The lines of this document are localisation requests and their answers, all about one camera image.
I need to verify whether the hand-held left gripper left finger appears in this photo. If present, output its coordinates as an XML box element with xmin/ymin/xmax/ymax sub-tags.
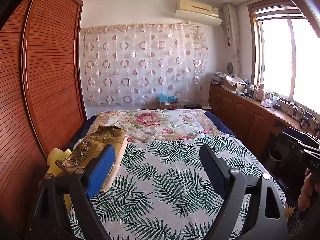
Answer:
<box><xmin>32</xmin><ymin>144</ymin><xmax>117</xmax><ymax>240</ymax></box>

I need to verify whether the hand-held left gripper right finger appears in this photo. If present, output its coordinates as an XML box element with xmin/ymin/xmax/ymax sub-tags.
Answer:
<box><xmin>199</xmin><ymin>144</ymin><xmax>288</xmax><ymax>240</ymax></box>

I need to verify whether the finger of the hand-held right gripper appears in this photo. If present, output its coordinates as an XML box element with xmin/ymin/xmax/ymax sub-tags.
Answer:
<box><xmin>285</xmin><ymin>126</ymin><xmax>320</xmax><ymax>145</ymax></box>
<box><xmin>278</xmin><ymin>131</ymin><xmax>320</xmax><ymax>155</ymax></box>

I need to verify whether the golden patterned shirt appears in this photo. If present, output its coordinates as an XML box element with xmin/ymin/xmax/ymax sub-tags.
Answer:
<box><xmin>55</xmin><ymin>124</ymin><xmax>127</xmax><ymax>174</ymax></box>

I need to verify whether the person's right hand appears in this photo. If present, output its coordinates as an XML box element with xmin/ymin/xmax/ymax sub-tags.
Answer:
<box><xmin>298</xmin><ymin>172</ymin><xmax>316</xmax><ymax>212</ymax></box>

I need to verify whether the dark trash bin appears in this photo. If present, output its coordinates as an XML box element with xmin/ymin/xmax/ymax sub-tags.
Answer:
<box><xmin>268</xmin><ymin>149</ymin><xmax>283</xmax><ymax>168</ymax></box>

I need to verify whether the cream folded cloth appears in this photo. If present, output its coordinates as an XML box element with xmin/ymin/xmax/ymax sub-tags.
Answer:
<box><xmin>100</xmin><ymin>137</ymin><xmax>128</xmax><ymax>193</ymax></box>

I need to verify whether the yellow plush toy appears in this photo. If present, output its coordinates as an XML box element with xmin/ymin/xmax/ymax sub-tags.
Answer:
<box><xmin>46</xmin><ymin>148</ymin><xmax>73</xmax><ymax>210</ymax></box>

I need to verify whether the palm leaf blanket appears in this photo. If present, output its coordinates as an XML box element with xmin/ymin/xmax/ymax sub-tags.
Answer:
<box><xmin>67</xmin><ymin>134</ymin><xmax>287</xmax><ymax>240</ymax></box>

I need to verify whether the wooden low cabinet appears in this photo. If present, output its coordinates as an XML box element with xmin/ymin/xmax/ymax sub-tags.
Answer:
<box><xmin>209</xmin><ymin>84</ymin><xmax>320</xmax><ymax>160</ymax></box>

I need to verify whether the white jug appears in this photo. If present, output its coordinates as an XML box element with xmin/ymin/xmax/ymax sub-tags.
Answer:
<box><xmin>256</xmin><ymin>83</ymin><xmax>266</xmax><ymax>100</ymax></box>

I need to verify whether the person's dark clothing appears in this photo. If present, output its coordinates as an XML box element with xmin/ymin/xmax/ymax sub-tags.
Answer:
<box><xmin>285</xmin><ymin>204</ymin><xmax>320</xmax><ymax>240</ymax></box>

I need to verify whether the floral quilt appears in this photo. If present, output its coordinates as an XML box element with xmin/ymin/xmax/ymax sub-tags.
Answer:
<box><xmin>90</xmin><ymin>109</ymin><xmax>225</xmax><ymax>144</ymax></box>

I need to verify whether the cardboard box with blue cloth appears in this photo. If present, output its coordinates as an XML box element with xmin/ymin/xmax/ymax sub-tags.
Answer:
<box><xmin>157</xmin><ymin>92</ymin><xmax>179</xmax><ymax>110</ymax></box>

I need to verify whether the open white cardboard box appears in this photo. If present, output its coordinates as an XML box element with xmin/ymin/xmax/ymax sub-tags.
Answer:
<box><xmin>222</xmin><ymin>73</ymin><xmax>247</xmax><ymax>92</ymax></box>

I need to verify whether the circle-patterned sheer curtain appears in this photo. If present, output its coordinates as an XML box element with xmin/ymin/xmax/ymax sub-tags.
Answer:
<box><xmin>80</xmin><ymin>22</ymin><xmax>208</xmax><ymax>105</ymax></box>

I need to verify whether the beige window curtain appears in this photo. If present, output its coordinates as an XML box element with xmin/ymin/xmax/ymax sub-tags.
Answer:
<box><xmin>222</xmin><ymin>3</ymin><xmax>242</xmax><ymax>80</ymax></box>

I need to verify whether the black cable tangle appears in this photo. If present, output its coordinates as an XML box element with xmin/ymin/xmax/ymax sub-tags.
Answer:
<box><xmin>280</xmin><ymin>97</ymin><xmax>304</xmax><ymax>120</ymax></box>

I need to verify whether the wall air conditioner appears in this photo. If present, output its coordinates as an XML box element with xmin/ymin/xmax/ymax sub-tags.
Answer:
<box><xmin>174</xmin><ymin>0</ymin><xmax>222</xmax><ymax>27</ymax></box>

